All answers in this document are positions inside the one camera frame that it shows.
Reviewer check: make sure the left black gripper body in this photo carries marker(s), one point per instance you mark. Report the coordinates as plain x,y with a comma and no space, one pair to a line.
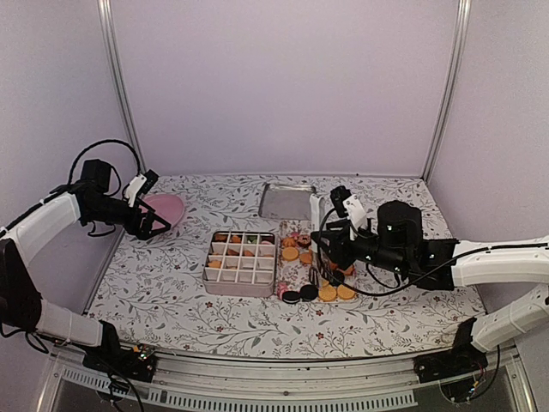
130,223

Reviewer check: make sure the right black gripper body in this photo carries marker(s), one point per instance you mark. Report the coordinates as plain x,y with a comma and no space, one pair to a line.
344,259

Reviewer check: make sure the metal serving tongs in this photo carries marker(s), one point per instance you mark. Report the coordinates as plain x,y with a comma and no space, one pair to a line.
318,213

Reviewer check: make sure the pink divided cookie tin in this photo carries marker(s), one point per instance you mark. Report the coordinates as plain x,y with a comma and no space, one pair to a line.
255,276

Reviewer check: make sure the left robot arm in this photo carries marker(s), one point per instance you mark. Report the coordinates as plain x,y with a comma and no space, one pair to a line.
85,201

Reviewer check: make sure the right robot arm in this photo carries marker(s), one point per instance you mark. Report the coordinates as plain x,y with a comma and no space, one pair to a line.
397,245

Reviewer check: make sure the chocolate sprinkle donut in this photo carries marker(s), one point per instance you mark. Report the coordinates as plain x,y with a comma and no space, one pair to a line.
304,240

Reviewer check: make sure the pink plate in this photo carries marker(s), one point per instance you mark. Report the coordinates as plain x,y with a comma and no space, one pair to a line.
168,206

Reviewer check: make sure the floral cookie tray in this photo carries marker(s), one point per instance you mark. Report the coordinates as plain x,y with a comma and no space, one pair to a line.
294,262

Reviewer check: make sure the black sandwich cookie right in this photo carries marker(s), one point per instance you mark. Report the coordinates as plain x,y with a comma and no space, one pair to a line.
308,292

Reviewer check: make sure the black sandwich cookie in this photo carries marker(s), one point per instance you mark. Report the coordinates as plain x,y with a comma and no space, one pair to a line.
291,297
308,292

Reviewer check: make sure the yellow round biscuit left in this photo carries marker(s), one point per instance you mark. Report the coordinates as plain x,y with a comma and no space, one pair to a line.
327,293

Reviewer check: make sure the yellow round biscuit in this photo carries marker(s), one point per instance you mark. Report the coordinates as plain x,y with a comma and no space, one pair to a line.
327,293
345,293

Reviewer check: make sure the yellow round biscuit right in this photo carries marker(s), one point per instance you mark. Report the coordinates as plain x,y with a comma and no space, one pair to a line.
345,293

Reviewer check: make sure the silver metal tray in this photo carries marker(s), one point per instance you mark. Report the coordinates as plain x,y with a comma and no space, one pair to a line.
286,202

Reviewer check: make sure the floral tablecloth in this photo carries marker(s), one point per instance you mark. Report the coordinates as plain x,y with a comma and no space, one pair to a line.
152,290

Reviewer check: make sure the black sandwich cookie left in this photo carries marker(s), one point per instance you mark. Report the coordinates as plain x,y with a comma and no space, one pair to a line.
291,297

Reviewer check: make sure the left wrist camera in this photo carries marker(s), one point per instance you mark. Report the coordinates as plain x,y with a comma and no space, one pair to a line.
141,184

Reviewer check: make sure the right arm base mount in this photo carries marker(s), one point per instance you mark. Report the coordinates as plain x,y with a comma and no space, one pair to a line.
449,363

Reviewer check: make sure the front aluminium rail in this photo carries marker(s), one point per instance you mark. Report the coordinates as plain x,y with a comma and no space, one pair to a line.
208,382

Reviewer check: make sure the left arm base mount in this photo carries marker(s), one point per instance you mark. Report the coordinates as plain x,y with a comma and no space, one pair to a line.
125,363

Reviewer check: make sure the left aluminium frame post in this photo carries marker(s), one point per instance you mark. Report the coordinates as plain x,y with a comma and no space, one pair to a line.
113,59

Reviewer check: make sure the aluminium frame post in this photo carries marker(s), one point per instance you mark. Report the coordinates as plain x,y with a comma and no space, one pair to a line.
457,49
113,59

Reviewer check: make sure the right aluminium frame post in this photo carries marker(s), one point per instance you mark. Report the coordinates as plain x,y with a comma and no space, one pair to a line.
457,49

